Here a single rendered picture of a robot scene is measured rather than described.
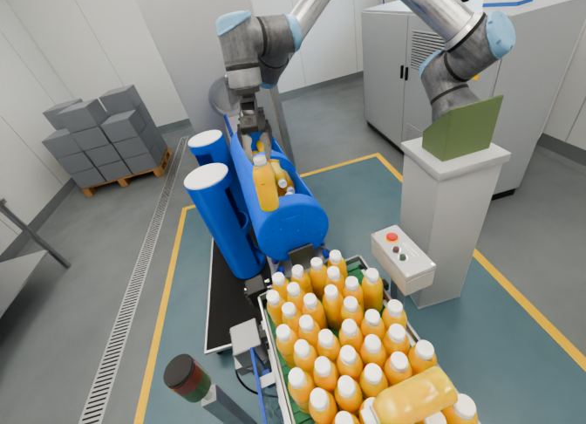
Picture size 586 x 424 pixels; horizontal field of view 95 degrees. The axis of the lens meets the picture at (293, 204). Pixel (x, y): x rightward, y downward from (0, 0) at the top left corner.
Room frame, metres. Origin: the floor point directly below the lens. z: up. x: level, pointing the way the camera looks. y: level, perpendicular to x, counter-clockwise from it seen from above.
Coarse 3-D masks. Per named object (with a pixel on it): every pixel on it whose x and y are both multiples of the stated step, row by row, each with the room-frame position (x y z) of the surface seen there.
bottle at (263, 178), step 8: (256, 168) 0.73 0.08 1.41; (264, 168) 0.72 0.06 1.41; (256, 176) 0.72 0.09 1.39; (264, 176) 0.71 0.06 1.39; (272, 176) 0.72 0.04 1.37; (256, 184) 0.72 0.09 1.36; (264, 184) 0.71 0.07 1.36; (272, 184) 0.72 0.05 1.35; (256, 192) 0.73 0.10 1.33; (264, 192) 0.71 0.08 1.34; (272, 192) 0.71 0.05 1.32; (264, 200) 0.71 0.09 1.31; (272, 200) 0.71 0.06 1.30; (264, 208) 0.71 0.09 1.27; (272, 208) 0.70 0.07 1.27
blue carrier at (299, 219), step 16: (240, 144) 1.40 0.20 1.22; (272, 144) 1.61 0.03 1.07; (240, 160) 1.26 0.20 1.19; (288, 160) 1.17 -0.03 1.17; (240, 176) 1.16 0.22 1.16; (304, 192) 1.02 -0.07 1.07; (256, 208) 0.83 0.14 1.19; (288, 208) 0.74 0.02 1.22; (304, 208) 0.75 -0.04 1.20; (320, 208) 0.76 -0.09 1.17; (256, 224) 0.76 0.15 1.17; (272, 224) 0.73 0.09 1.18; (288, 224) 0.74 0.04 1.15; (304, 224) 0.74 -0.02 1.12; (320, 224) 0.75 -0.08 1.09; (272, 240) 0.72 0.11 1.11; (288, 240) 0.73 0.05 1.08; (304, 240) 0.74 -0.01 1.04; (320, 240) 0.75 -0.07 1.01; (272, 256) 0.72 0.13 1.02; (288, 256) 0.73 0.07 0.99
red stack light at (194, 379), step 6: (198, 366) 0.28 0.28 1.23; (198, 372) 0.27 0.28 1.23; (192, 378) 0.25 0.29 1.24; (198, 378) 0.26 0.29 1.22; (186, 384) 0.24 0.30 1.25; (192, 384) 0.25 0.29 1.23; (198, 384) 0.25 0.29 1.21; (174, 390) 0.24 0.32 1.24; (180, 390) 0.24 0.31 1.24; (186, 390) 0.24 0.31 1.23; (192, 390) 0.24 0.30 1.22
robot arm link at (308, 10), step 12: (300, 0) 1.15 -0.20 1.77; (312, 0) 1.13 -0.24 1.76; (324, 0) 1.17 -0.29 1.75; (300, 12) 1.08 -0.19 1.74; (312, 12) 1.10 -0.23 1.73; (300, 24) 1.04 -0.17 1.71; (312, 24) 1.10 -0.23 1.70; (288, 60) 0.96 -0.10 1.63; (264, 72) 0.89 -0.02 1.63; (276, 72) 0.89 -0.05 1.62; (264, 84) 0.92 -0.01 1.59
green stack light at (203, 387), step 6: (204, 372) 0.28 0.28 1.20; (204, 378) 0.27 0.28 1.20; (210, 378) 0.28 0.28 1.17; (204, 384) 0.26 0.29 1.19; (210, 384) 0.27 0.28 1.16; (198, 390) 0.25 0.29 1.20; (204, 390) 0.25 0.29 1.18; (186, 396) 0.24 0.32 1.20; (192, 396) 0.24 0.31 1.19; (198, 396) 0.24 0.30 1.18; (204, 396) 0.25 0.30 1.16; (192, 402) 0.24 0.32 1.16
